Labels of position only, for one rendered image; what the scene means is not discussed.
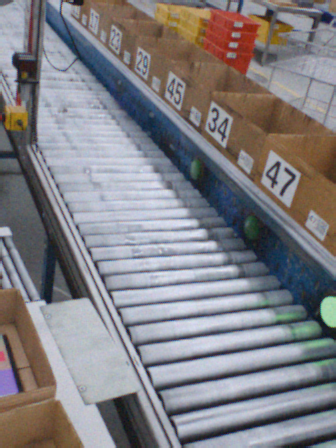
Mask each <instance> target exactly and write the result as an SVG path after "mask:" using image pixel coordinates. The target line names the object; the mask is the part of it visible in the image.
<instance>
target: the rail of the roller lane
mask: <svg viewBox="0 0 336 448"><path fill-rule="evenodd" d="M9 105H10V106H15V102H14V100H13V97H12V95H11V93H10V91H9V89H8V87H7V85H6V84H5V82H4V80H3V78H2V76H1V74H0V109H1V111H2V113H4V108H5V106H9ZM10 132H11V134H12V136H13V139H14V141H15V144H16V146H17V148H18V151H19V141H20V130H10ZM26 169H27V171H28V174H29V176H30V179H31V181H32V183H33V186H34V188H35V191H36V193H37V195H38V198H39V200H40V202H41V204H42V206H43V211H44V214H45V216H46V218H47V221H48V223H49V226H50V228H51V230H52V233H53V235H54V237H55V239H56V241H57V244H58V246H59V249H60V251H61V253H62V256H63V258H64V261H65V263H66V265H67V268H68V270H69V272H70V274H71V276H72V279H73V281H74V284H75V286H76V288H77V291H78V296H79V298H80V299H84V298H87V299H89V301H90V303H91V304H92V305H93V307H94V309H95V310H96V312H97V314H98V315H99V317H100V319H101V320H102V322H103V324H104V326H105V327H106V329H107V331H108V332H109V334H110V336H111V339H112V341H113V343H115V345H116V347H117V348H118V350H119V352H120V353H121V355H122V357H123V358H124V360H125V362H126V364H127V365H128V367H129V369H130V370H131V372H132V374H133V375H134V377H135V379H136V381H137V382H138V384H139V385H140V386H141V390H140V391H137V392H133V393H130V394H126V395H122V396H121V398H122V400H123V403H124V405H125V408H126V410H127V412H128V415H129V417H130V420H131V422H132V424H133V427H134V429H135V432H136V433H137V435H138V438H139V440H140V443H141V445H142V447H143V448H182V446H181V444H180V442H179V440H178V438H177V435H176V433H175V432H174V430H173V428H172V426H171V424H170V422H169V420H168V418H167V416H166V414H165V412H164V410H163V408H162V405H161V403H160V401H159V399H158V397H157V395H156V393H155V391H154V389H153V387H152V385H151V384H150V382H149V380H148V378H147V375H146V373H145V372H146V371H145V369H144V367H143V365H142V363H141V361H140V359H139V357H138V355H137V353H136V351H135V349H134V347H133V345H132V343H131V341H130V339H129V337H128V335H127V333H126V331H125V329H124V327H123V325H122V323H121V321H120V319H119V317H118V315H117V312H116V310H115V308H114V306H113V305H112V301H111V299H110V297H109V295H108V293H107V291H106V289H105V287H104V285H103V282H102V280H101V278H100V276H99V274H98V272H97V270H96V269H95V267H94V265H93V263H92V261H91V259H90V257H89V255H88V252H87V250H86V248H85V246H84V244H83V242H82V240H81V238H80V236H79V233H78V231H77V229H76V227H75V225H74V223H73V220H72V218H71V216H70V214H69V212H68V210H67V208H66V206H65V204H64V202H63V200H62V199H61V197H60V195H59V193H58V190H57V188H56V186H55V184H54V182H53V180H52V178H51V176H50V174H49V172H48V170H47V168H46V166H45V164H44V163H43V160H42V156H41V154H40V152H39V150H38V153H37V151H36V145H32V144H30V145H27V160H26Z"/></svg>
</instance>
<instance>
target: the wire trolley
mask: <svg viewBox="0 0 336 448"><path fill-rule="evenodd" d="M334 22H336V19H334V20H333V21H332V23H331V24H330V26H329V27H328V28H327V29H326V28H324V29H316V30H307V31H299V32H290V33H282V34H278V36H280V40H281V37H283V39H284V40H285V42H286V39H285V38H287V39H288V41H289V39H290V42H291V40H293V41H295V42H296V45H295V43H294V45H295V48H294V46H292V44H293V41H292V44H291V46H288V47H287V44H286V47H284V45H283V43H284V44H285V42H284V40H282V43H281V46H280V48H278V47H277V49H274V50H277V51H279V53H281V55H282V52H283V49H282V46H283V48H285V50H286V48H288V49H289V47H293V49H294V52H293V50H292V52H293V54H292V53H291V54H290V51H291V48H290V51H289V53H286V52H285V51H284V52H283V53H284V54H285V53H286V56H287V54H290V55H291V56H292V59H291V57H290V59H289V60H288V58H289V55H288V58H287V60H284V61H283V58H282V61H280V59H281V56H280V54H279V53H278V56H279V57H280V59H279V57H277V60H279V62H278V61H276V62H273V63H270V65H271V66H273V68H272V72H271V76H270V79H269V83H268V87H267V89H268V90H269V89H270V86H271V83H272V79H273V76H274V72H275V68H276V67H277V68H280V69H283V70H286V71H289V72H292V73H294V74H297V75H300V76H303V77H306V78H310V81H309V84H308V87H307V90H306V93H305V96H302V97H299V98H296V99H293V100H290V101H288V102H289V103H290V102H291V105H292V101H295V102H296V100H298V99H301V98H302V99H303V98H304V100H303V103H302V100H301V102H300V105H301V103H302V106H301V107H300V106H299V107H298V108H297V106H298V104H299V103H297V106H296V108H297V109H301V110H300V111H302V112H304V111H303V110H306V109H308V110H311V111H314V112H317V113H320V114H322V115H325V116H323V117H325V118H324V120H319V119H317V120H319V121H320V122H323V124H324V125H325V123H327V122H326V121H329V120H327V119H330V117H331V118H333V119H335V120H336V118H335V117H332V116H331V115H329V112H330V111H332V112H334V111H333V109H332V110H330V109H331V106H333V108H334V107H336V105H333V104H332V103H333V99H334V94H335V91H336V83H335V82H336V81H334V80H336V79H335V78H336V75H335V74H336V72H335V71H336V68H335V66H336V62H335V61H336V59H334V58H335V55H336V50H334V49H331V48H332V45H333V42H332V44H330V43H327V42H323V41H320V39H319V42H323V43H326V45H327V44H330V45H331V48H328V47H326V45H325V47H324V46H321V45H319V42H318V45H317V42H313V41H312V43H311V41H310V42H309V40H308V42H307V39H308V37H307V39H306V41H305V39H304V40H303V38H302V40H298V39H297V37H296V39H295V35H294V38H292V36H293V34H297V36H298V38H299V35H298V34H300V33H301V36H302V33H304V34H305V33H306V35H307V32H311V33H312V32H313V34H314V32H315V31H316V32H317V31H318V32H319V31H320V33H321V31H322V33H323V30H326V31H329V32H330V33H331V32H333V33H336V31H333V30H330V29H331V27H332V25H333V24H334ZM316 32H315V35H316ZM320 33H319V36H320ZM291 34H292V36H291V37H290V35H291ZM304 34H303V37H304ZM285 35H286V36H285ZM287 35H289V37H288V36H287ZM306 35H305V38H306ZM301 36H300V39H301ZM288 41H287V43H288ZM297 41H299V42H301V43H302V44H300V46H301V48H300V47H299V50H300V51H302V47H303V45H306V44H307V46H308V48H307V47H306V49H307V52H306V50H305V53H306V55H305V53H304V56H301V57H300V54H301V52H299V50H298V53H299V55H298V54H297V56H296V55H294V54H295V51H296V52H297V49H296V47H297V48H298V46H299V42H298V45H297ZM290 42H289V45H290ZM304 43H305V44H304ZM315 43H316V44H315ZM308 44H309V45H308ZM310 45H311V47H312V46H313V48H314V46H315V48H316V47H317V48H318V47H319V48H322V49H324V51H325V49H326V50H328V53H329V54H330V52H329V51H332V52H335V55H334V58H331V57H329V55H328V53H327V56H325V55H321V52H322V49H321V52H320V54H318V53H317V54H316V52H315V49H314V52H315V54H314V52H313V54H312V52H311V54H312V55H307V53H308V50H309V47H310ZM313 48H312V51H313ZM278 49H281V50H282V51H281V50H278ZM288 49H287V52H288ZM277 51H276V54H277ZM276 54H275V57H276ZM286 56H285V59H286ZM294 56H295V57H296V58H293V57H294ZM311 56H312V58H311V59H310V57H311ZM315 56H316V57H315ZM306 57H308V58H307V59H306ZM314 57H315V59H314ZM322 57H323V58H322ZM321 58H322V60H321ZM301 59H302V60H301ZM309 59H310V60H309ZM313 59H314V60H313ZM325 59H326V60H325ZM328 59H329V61H328ZM293 60H294V61H293ZM296 60H297V61H296ZM300 60H301V61H300ZM312 60H313V61H312ZM320 60H321V62H320V63H319V61H320ZM324 60H325V61H324ZM332 60H333V61H332ZM292 61H293V62H292ZM295 61H296V62H295ZM299 61H300V62H299ZM303 61H304V62H303ZM307 61H309V62H307ZM315 61H316V62H315ZM323 61H324V63H323ZM327 61H328V63H327ZM331 61H332V63H331V64H330V62H331ZM285 62H287V63H286V64H284V63H285ZM294 62H295V64H296V65H295V64H293V63H294ZM298 62H299V63H298ZM302 62H303V63H302ZM311 62H312V63H311ZM334 62H335V64H334ZM279 63H281V64H279ZM288 63H290V64H289V65H287V64H288ZM297 63H298V64H297ZM305 63H307V64H305ZM309 63H310V65H309V66H307V65H308V64H309ZM314 63H315V64H314ZM322 63H323V64H322ZM326 63H327V64H326ZM278 64H279V65H278ZM282 64H283V66H281V65H282ZM292 64H293V65H292ZM300 64H301V65H300ZM304 64H305V65H304ZM313 64H314V65H313ZM325 64H326V65H325ZM329 64H330V65H329ZM333 64H334V65H333ZM285 65H287V66H286V67H284V66H285ZM290 65H292V66H290ZM298 65H300V66H298ZM303 65H304V66H303ZM311 65H313V66H312V67H311V68H310V66H311ZM320 65H321V66H320ZM328 65H329V66H328ZM293 66H294V67H293ZM297 66H298V67H297ZM301 66H302V68H300V67H301ZM306 66H307V67H306ZM319 66H320V67H319ZM332 66H333V67H332ZM287 67H289V68H287ZM292 67H293V68H292ZM296 67H297V68H296ZM304 67H306V68H305V69H303V68H304ZM313 67H314V69H312V68H313ZM318 67H319V68H318ZM322 67H323V68H322ZM327 67H328V68H327ZM290 68H292V69H290ZM294 68H296V69H294ZM298 68H300V69H299V70H297V69H298ZM317 68H318V69H317ZM325 68H327V69H326V70H324V69H325ZM329 68H330V70H329V71H328V72H326V71H327V70H328V69H329ZM293 69H294V70H293ZM302 69H303V70H302ZM306 69H308V70H306ZM311 69H312V70H311ZM320 69H321V70H320ZM333 69H334V70H333ZM295 70H297V71H295ZM300 70H301V71H300ZM305 70H306V71H305ZM309 70H311V71H309ZM318 70H320V71H319V72H317V71H318ZM323 70H324V71H323ZM332 70H333V71H332ZM298 71H300V72H298ZM303 71H305V72H303ZM308 71H309V72H308ZM312 71H313V72H312ZM321 71H322V72H321ZM330 71H332V72H331V73H330ZM301 72H303V73H301ZM311 72H312V73H311ZM315 72H317V73H316V74H315ZM320 72H321V73H320ZM325 72H326V73H325ZM334 72H335V73H334ZM305 73H306V74H305ZM309 73H311V74H309ZM319 73H320V74H319ZM323 73H325V74H323ZM332 73H334V74H333V75H331V74H332ZM308 74H309V75H308ZM317 74H319V75H317ZM322 74H323V75H322ZM326 74H328V75H327V76H325V75H326ZM310 75H311V76H310ZM315 75H317V76H315ZM320 75H322V76H320ZM329 75H331V76H330V77H328V76H329ZM314 76H315V77H314ZM318 76H320V77H319V78H317V77H318ZM323 76H325V77H323ZM321 77H323V78H322V79H321ZM326 77H327V78H326ZM331 77H333V78H331ZM329 78H331V79H330V80H328V79H329ZM324 79H325V80H324ZM333 79H334V80H333ZM312 80H316V81H319V82H325V83H328V84H331V85H334V86H335V88H334V91H333V94H332V97H331V100H330V103H328V102H325V101H322V100H320V99H317V98H314V97H311V96H308V92H309V89H310V85H311V83H312ZM327 80H328V81H327ZM331 80H332V81H333V82H332V81H331ZM307 97H308V98H311V99H314V100H317V101H318V103H319V101H320V102H323V103H325V104H326V105H327V104H328V105H329V106H328V109H327V112H326V114H325V113H324V112H323V113H322V112H319V111H317V110H314V109H311V108H308V107H309V105H308V107H305V106H304V105H305V102H306V98H307ZM311 99H310V101H311ZM298 102H299V100H298ZM294 105H296V104H295V103H294ZM294 105H292V106H294ZM303 108H306V109H303ZM308 110H306V111H308ZM311 111H309V112H311ZM314 112H311V113H314ZM304 113H307V112H304ZM307 114H309V113H307ZM314 114H316V113H314ZM322 115H320V116H322ZM328 117H329V118H328ZM335 120H333V121H335ZM320 122H319V123H320ZM330 122H331V121H329V122H328V123H330ZM330 124H332V123H330ZM329 126H330V125H329ZM334 126H336V124H332V126H330V127H329V128H330V129H331V128H332V127H333V128H335V127H334ZM331 130H333V129H331ZM333 131H334V132H335V131H336V128H335V130H333Z"/></svg>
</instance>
